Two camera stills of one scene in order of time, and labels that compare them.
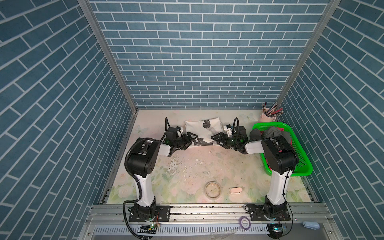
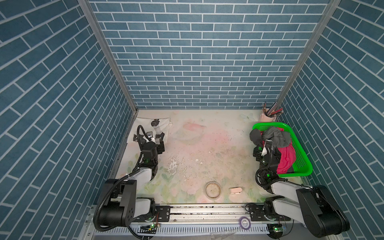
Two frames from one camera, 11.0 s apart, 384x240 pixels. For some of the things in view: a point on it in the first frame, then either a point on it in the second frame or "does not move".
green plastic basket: x=304 y=167 does not move
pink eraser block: x=235 y=190 does not move
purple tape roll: x=241 y=219 does not move
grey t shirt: x=267 y=133 does not move
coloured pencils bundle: x=272 y=111 does not move
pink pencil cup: x=264 y=118 does not move
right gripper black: x=222 y=135 -> x=257 y=153
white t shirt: x=205 y=130 -> x=146 y=125
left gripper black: x=188 y=140 -> x=159 y=147
